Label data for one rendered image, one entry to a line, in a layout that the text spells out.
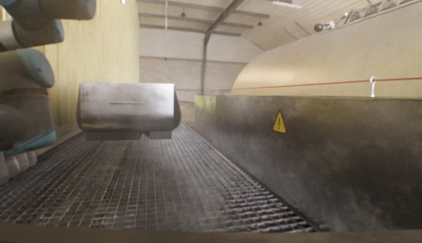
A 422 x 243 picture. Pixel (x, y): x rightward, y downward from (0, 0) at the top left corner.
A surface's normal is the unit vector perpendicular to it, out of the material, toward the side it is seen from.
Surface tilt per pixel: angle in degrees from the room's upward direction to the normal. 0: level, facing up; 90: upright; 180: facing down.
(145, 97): 90
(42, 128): 72
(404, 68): 67
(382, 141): 90
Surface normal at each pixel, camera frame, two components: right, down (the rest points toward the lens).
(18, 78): 0.56, -0.20
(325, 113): -0.96, 0.00
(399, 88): -0.91, -0.30
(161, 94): 0.23, 0.08
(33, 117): 0.84, -0.26
